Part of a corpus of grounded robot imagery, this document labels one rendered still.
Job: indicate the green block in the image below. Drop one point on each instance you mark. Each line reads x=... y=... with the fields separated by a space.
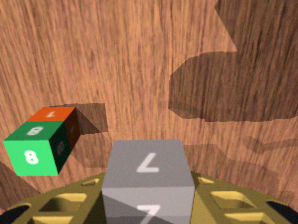
x=38 y=148

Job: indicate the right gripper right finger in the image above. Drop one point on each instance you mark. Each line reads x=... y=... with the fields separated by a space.
x=245 y=206

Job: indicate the orange block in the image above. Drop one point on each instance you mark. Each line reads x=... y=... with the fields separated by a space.
x=66 y=114

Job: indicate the grey block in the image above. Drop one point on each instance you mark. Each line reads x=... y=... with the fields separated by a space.
x=148 y=182

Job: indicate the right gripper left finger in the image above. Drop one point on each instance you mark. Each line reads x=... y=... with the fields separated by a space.
x=80 y=202

